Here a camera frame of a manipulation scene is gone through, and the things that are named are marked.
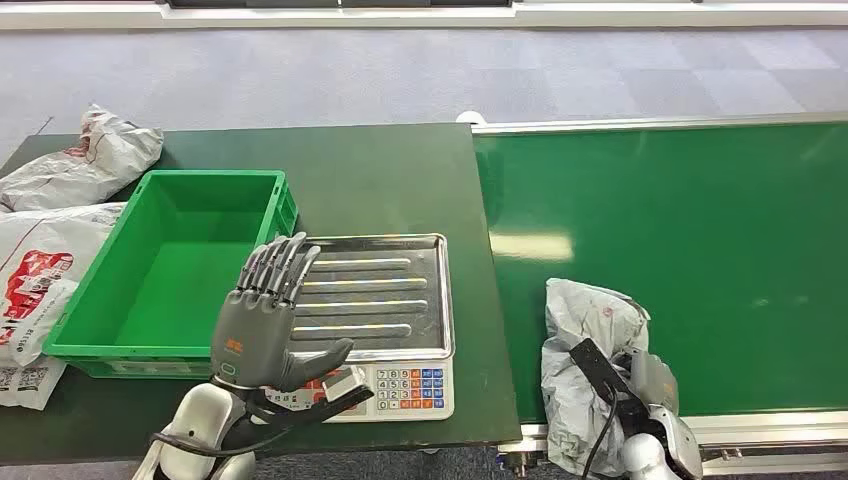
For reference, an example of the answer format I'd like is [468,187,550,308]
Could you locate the green conveyor belt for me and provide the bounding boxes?
[473,121,848,425]

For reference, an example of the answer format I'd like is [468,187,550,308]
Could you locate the crumpled grey poly mailer bag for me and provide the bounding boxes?
[0,103,165,213]

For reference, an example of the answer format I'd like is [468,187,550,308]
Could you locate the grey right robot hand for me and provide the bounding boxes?
[627,349,681,417]

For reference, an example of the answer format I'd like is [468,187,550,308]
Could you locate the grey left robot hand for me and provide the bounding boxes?
[209,231,356,393]

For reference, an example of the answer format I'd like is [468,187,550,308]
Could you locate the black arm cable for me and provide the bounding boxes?
[581,390,621,480]
[148,397,299,460]

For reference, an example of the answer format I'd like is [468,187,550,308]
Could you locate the green plastic crate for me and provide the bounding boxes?
[42,169,299,380]

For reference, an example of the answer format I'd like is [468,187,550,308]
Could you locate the electronic scale with steel tray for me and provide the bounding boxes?
[261,233,457,424]

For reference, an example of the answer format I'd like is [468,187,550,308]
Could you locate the white mailer bag with QR codes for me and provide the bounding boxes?
[0,357,68,412]

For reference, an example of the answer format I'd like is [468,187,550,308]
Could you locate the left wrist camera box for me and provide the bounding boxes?
[322,366,370,403]

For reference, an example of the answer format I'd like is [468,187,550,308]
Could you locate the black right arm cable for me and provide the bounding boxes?
[581,390,621,480]

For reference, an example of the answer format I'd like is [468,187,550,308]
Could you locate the grey poly package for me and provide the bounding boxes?
[541,278,654,480]

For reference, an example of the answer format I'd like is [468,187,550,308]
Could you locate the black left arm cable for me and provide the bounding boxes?
[148,397,299,460]

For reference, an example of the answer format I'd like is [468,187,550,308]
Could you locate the aluminium conveyor frame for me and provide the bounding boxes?
[455,109,848,480]

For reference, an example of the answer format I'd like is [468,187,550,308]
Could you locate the large white red-print mailer bag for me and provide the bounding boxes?
[0,201,127,369]

